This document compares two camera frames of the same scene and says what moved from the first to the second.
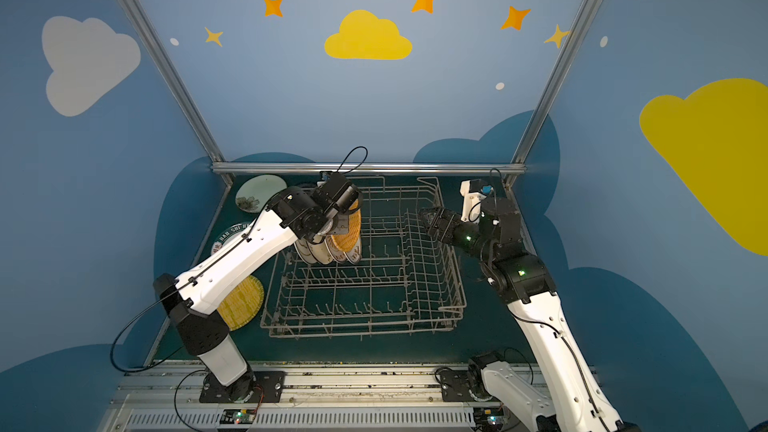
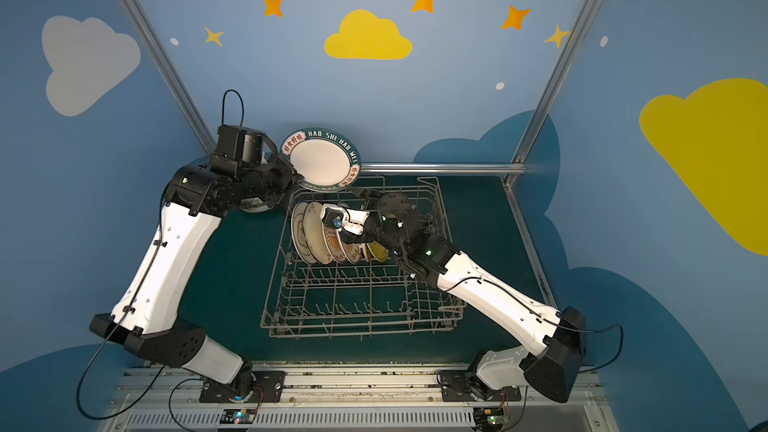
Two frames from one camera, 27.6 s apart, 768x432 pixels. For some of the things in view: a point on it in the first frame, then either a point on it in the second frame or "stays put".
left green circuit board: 238,416 stays put
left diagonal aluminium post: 137,17 stays put
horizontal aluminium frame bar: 367,168 stays put
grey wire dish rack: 405,283 stays put
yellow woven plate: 241,307 -> 378,251
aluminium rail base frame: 320,397 stays put
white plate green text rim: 224,227 -> 322,160
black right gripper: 437,223 -> 352,236
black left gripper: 346,210 -> 283,174
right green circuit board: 488,418 stays put
